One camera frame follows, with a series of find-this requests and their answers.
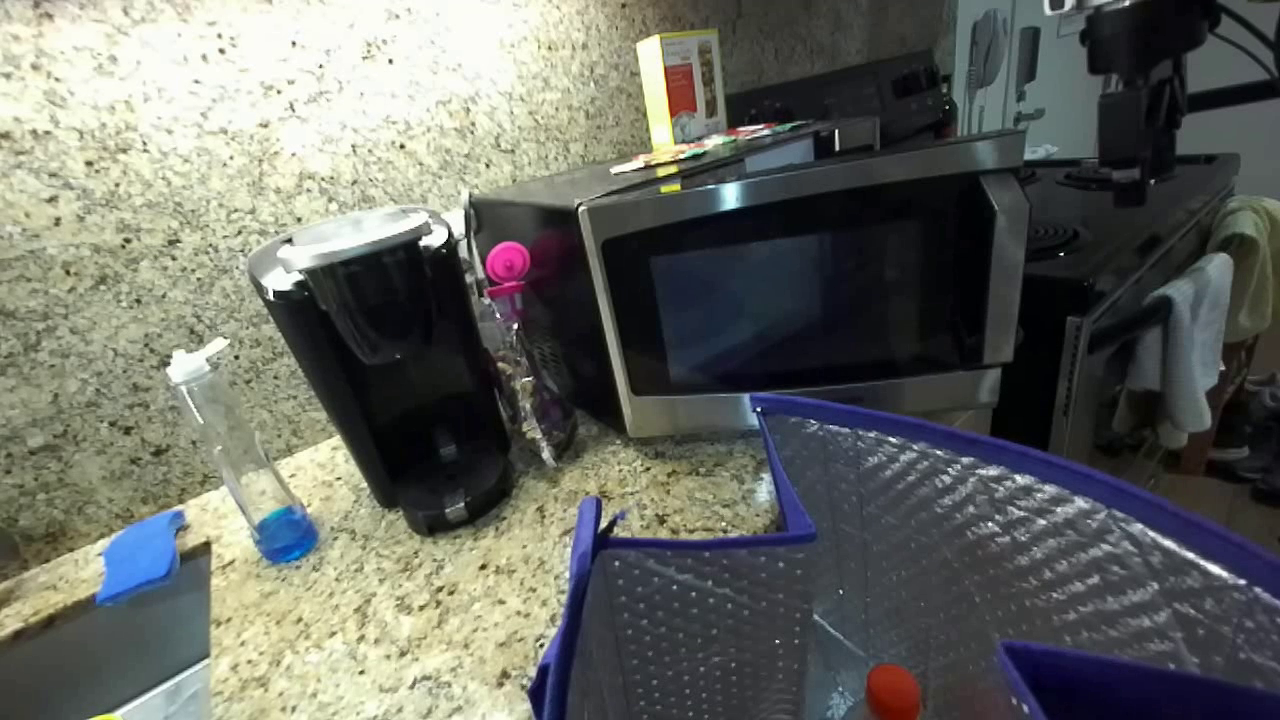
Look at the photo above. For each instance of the black coffee maker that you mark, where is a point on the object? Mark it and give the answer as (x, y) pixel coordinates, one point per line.
(392, 386)

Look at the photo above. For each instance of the pink reusable coffee filter cup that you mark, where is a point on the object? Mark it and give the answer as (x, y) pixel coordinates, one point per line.
(507, 265)

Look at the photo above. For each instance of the white yellow red carton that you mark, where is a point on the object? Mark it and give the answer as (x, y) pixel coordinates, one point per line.
(682, 86)

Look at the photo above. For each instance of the black stove oven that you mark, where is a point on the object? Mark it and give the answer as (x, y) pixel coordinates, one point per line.
(1105, 265)

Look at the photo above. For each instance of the clear plastic bag dark contents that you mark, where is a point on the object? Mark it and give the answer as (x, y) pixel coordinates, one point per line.
(533, 386)

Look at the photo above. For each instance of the black boxy appliance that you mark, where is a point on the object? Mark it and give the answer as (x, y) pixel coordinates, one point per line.
(855, 101)

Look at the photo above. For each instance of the clear bottle with blue base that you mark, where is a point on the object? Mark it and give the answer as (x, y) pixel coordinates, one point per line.
(244, 452)

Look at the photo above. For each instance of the pale yellow hanging towel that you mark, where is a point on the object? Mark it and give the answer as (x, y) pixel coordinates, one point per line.
(1252, 261)

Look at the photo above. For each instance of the dark shoes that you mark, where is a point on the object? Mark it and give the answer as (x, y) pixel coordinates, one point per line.
(1252, 441)

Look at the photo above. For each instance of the blue insulated bag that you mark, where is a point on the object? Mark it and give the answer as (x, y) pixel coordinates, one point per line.
(935, 562)

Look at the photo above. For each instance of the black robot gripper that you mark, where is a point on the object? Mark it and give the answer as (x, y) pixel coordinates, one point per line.
(1142, 37)

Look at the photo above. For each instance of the black flat box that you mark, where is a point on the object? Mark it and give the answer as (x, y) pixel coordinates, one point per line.
(102, 644)

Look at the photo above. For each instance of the white hanging towel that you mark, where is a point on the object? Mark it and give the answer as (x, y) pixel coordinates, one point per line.
(1184, 346)

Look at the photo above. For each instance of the flat colourful booklet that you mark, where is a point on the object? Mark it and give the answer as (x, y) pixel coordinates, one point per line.
(721, 144)

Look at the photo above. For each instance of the white tall appliance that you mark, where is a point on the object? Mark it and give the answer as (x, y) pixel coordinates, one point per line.
(1015, 64)

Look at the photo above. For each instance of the stainless steel microwave oven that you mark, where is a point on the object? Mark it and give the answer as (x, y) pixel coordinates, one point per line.
(802, 293)

